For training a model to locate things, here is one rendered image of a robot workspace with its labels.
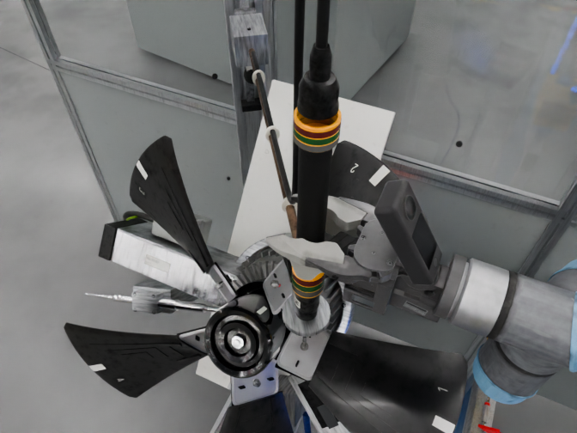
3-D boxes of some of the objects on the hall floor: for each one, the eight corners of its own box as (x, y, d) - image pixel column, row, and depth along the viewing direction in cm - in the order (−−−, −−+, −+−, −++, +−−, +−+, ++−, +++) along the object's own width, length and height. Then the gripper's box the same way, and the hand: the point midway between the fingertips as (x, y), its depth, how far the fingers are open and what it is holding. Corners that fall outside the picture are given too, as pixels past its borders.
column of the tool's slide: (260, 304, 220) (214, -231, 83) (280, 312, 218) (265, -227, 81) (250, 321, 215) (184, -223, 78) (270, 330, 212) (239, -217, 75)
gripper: (430, 358, 53) (257, 288, 58) (455, 269, 60) (300, 215, 66) (450, 320, 46) (252, 245, 52) (476, 226, 54) (301, 169, 59)
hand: (288, 216), depth 56 cm, fingers open, 6 cm apart
